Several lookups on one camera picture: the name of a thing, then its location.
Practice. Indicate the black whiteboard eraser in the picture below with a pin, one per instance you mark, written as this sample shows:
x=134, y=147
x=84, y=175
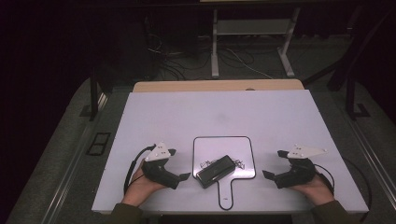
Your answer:
x=215, y=171

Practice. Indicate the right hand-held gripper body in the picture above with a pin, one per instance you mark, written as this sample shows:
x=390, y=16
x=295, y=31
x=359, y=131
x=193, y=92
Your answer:
x=297, y=175

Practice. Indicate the person's right hand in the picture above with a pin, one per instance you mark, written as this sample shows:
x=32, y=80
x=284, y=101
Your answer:
x=317, y=191

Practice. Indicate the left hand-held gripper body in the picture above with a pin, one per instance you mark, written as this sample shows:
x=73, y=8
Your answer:
x=160, y=174

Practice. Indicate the person's left hand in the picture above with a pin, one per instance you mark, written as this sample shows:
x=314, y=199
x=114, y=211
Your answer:
x=140, y=188

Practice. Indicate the wooden table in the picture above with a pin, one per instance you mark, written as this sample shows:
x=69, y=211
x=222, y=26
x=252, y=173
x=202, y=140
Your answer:
x=218, y=85

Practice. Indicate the black floor socket frame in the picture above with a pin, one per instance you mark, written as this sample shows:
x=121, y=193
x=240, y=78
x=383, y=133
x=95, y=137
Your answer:
x=98, y=143

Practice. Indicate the white metal stand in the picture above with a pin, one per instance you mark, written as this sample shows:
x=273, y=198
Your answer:
x=214, y=46

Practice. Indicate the black metal stand post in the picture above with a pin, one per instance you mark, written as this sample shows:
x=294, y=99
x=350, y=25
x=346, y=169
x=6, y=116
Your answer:
x=93, y=96
x=350, y=99

